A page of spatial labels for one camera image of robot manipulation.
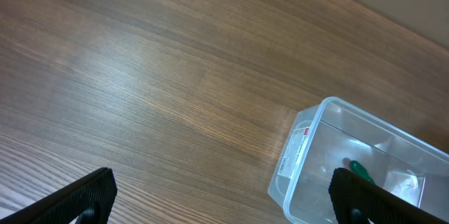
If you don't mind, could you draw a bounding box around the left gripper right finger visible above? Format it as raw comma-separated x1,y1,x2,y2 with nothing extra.
328,168,446,224

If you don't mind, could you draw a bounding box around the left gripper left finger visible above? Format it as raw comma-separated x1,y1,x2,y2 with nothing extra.
1,167,118,224

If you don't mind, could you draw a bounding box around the green handled screwdriver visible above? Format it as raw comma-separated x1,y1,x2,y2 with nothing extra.
349,160,375,185

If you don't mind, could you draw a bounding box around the clear plastic container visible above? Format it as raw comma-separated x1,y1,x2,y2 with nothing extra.
268,97,448,223

